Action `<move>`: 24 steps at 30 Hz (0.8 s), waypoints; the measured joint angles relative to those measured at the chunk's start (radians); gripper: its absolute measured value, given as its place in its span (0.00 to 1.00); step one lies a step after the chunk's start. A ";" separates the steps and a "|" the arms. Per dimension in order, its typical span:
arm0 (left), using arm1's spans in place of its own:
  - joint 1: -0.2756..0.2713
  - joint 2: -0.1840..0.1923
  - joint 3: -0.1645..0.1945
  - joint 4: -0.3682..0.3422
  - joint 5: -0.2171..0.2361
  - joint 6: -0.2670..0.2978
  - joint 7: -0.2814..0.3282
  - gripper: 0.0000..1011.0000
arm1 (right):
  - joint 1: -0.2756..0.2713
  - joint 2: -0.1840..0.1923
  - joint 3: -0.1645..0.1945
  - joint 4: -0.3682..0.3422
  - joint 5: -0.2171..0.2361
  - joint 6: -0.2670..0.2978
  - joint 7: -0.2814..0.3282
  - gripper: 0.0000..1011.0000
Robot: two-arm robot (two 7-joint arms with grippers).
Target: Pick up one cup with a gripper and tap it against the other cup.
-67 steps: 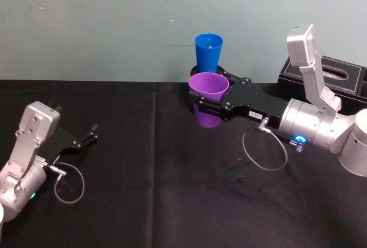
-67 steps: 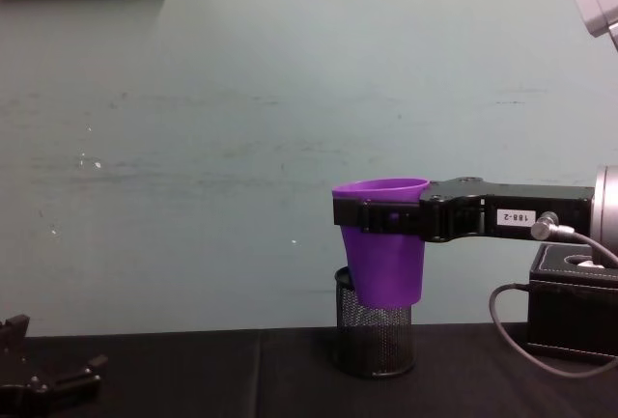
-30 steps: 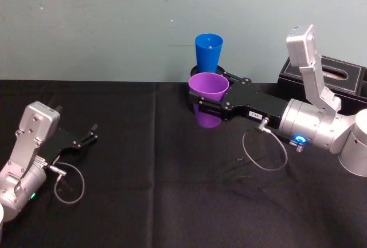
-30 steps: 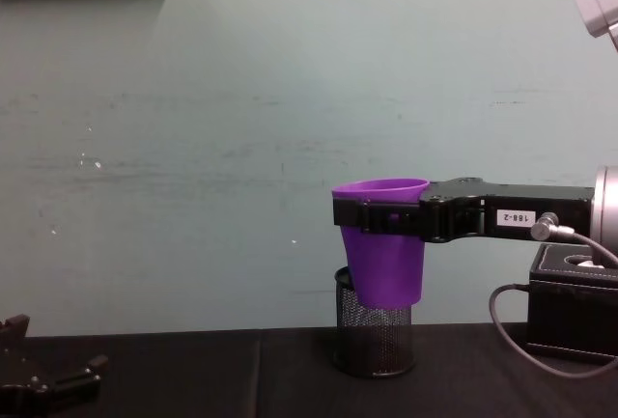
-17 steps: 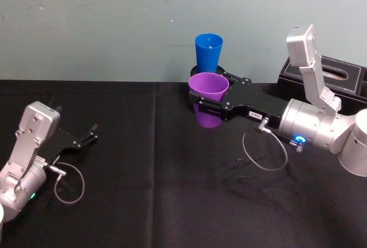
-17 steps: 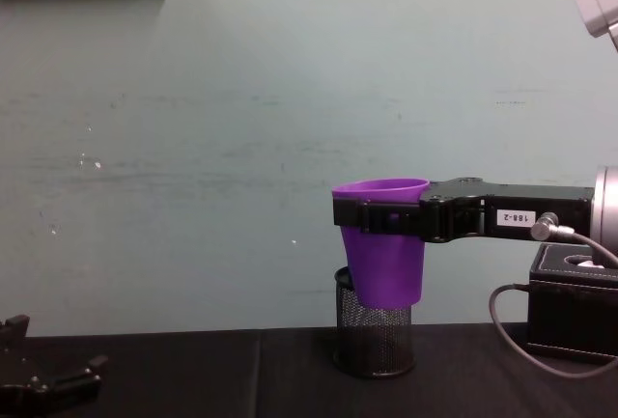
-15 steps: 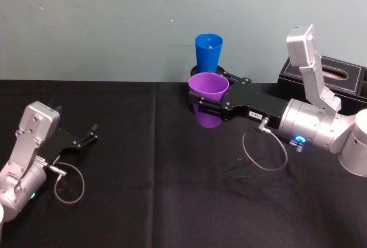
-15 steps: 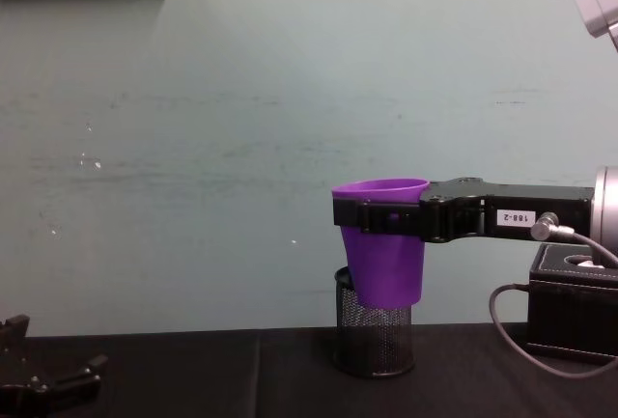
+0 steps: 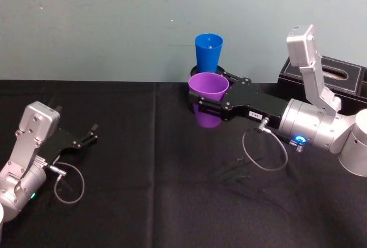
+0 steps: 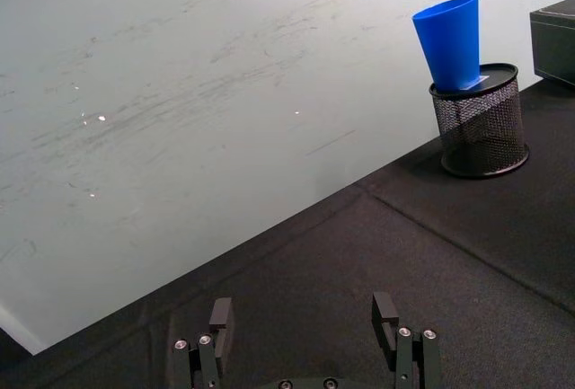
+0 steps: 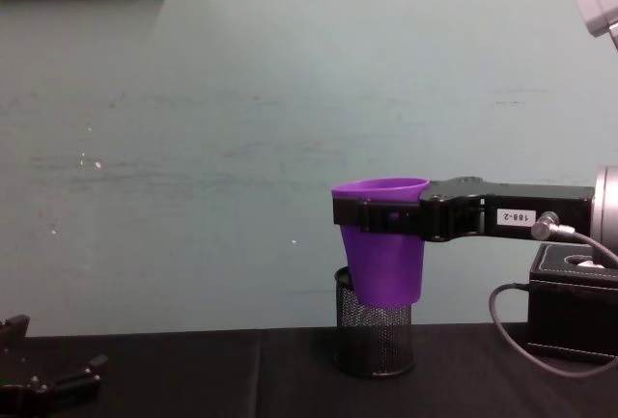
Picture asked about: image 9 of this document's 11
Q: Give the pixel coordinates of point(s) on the black mesh pen holder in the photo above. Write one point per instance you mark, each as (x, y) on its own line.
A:
(193, 71)

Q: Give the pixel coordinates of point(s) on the black table cloth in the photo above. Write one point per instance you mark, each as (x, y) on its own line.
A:
(143, 173)

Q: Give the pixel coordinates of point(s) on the purple plastic cup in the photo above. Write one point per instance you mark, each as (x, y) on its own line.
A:
(207, 86)

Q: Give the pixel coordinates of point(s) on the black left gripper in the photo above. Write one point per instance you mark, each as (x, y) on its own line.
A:
(58, 143)

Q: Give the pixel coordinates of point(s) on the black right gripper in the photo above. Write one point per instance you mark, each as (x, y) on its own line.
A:
(252, 102)

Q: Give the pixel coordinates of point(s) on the blue plastic cup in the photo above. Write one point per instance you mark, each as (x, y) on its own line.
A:
(207, 53)

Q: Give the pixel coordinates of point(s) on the black leather tissue box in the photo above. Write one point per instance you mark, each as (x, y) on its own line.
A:
(352, 83)

